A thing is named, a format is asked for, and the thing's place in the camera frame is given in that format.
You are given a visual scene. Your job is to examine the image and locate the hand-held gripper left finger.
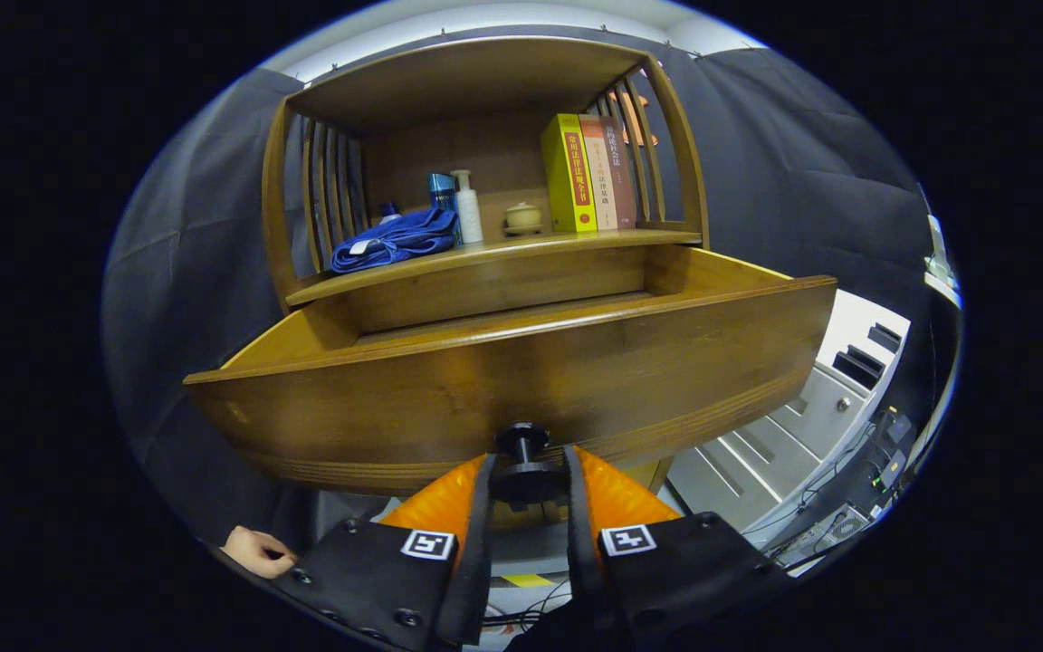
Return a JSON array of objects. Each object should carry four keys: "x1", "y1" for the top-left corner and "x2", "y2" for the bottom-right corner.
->
[{"x1": 273, "y1": 450, "x2": 497, "y2": 651}]

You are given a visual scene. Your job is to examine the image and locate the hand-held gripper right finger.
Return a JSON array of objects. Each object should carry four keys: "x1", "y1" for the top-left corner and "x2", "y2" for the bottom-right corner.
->
[{"x1": 560, "y1": 444, "x2": 794, "y2": 651}]

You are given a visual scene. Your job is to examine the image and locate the wooden drawer with black knob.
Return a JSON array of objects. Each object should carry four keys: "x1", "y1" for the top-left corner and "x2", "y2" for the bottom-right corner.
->
[{"x1": 183, "y1": 243, "x2": 839, "y2": 508}]

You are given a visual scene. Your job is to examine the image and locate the white drawer cabinet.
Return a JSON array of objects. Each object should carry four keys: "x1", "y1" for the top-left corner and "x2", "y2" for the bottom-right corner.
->
[{"x1": 666, "y1": 288, "x2": 912, "y2": 535}]

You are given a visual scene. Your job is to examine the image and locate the wooden countertop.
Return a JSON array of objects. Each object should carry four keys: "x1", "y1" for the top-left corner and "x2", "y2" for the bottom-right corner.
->
[{"x1": 284, "y1": 228, "x2": 703, "y2": 307}]

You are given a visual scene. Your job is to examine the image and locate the wooden cabinet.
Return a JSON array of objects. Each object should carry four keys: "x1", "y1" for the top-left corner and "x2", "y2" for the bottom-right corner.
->
[{"x1": 261, "y1": 34, "x2": 711, "y2": 497}]

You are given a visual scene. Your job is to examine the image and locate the grey computer case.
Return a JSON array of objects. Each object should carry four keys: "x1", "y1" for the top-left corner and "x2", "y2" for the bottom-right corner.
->
[{"x1": 780, "y1": 503, "x2": 873, "y2": 570}]

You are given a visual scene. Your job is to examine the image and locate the blue folded towel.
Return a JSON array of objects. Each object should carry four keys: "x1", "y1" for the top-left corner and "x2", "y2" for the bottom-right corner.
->
[{"x1": 330, "y1": 207, "x2": 462, "y2": 274}]

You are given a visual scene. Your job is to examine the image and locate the white pump bottle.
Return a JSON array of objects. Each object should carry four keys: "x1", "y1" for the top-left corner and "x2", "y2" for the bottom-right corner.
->
[{"x1": 450, "y1": 168, "x2": 484, "y2": 245}]

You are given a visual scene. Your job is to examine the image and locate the teal blue bottle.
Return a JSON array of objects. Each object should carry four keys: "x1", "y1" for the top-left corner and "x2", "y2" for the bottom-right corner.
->
[{"x1": 428, "y1": 172, "x2": 459, "y2": 245}]

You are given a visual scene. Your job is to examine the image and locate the yellow book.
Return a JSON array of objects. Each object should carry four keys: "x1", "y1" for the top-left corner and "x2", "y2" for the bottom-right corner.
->
[{"x1": 541, "y1": 113, "x2": 598, "y2": 235}]

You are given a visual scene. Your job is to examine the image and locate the orange and white book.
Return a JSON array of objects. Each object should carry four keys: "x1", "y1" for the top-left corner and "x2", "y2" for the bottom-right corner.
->
[{"x1": 579, "y1": 114, "x2": 619, "y2": 231}]

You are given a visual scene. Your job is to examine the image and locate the brown book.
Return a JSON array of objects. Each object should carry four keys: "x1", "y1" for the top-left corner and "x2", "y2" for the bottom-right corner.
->
[{"x1": 600, "y1": 116, "x2": 638, "y2": 229}]

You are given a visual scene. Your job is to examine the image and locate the black backdrop cloth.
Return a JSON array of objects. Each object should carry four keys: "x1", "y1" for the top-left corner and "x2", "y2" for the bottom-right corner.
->
[{"x1": 101, "y1": 25, "x2": 939, "y2": 544}]

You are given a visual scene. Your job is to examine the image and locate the white object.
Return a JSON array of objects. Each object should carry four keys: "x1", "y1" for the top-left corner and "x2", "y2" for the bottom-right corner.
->
[{"x1": 924, "y1": 213, "x2": 964, "y2": 304}]

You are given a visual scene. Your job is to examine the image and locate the black floor cables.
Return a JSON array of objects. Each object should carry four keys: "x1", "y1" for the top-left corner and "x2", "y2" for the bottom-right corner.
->
[{"x1": 743, "y1": 412, "x2": 907, "y2": 573}]

